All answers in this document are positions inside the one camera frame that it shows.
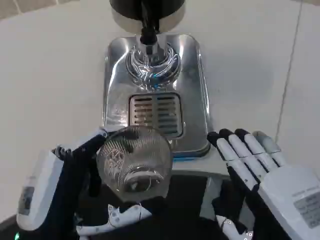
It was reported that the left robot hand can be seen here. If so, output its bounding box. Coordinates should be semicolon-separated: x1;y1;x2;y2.
14;125;154;240

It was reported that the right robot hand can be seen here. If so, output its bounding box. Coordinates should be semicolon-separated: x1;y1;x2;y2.
206;128;320;240

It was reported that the clear ribbed glass cup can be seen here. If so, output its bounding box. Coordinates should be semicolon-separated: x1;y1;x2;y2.
95;125;174;202

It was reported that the steel drip tray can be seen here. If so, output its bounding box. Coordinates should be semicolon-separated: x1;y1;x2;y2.
101;34;211;161

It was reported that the steel slotted drain grid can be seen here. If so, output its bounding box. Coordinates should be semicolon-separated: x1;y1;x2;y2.
128;92;184;139

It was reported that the black dispenser tap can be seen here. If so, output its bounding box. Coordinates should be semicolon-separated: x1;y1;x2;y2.
138;0;161;55

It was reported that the black steel drink dispenser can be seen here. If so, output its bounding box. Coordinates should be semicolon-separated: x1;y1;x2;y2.
109;0;186;29

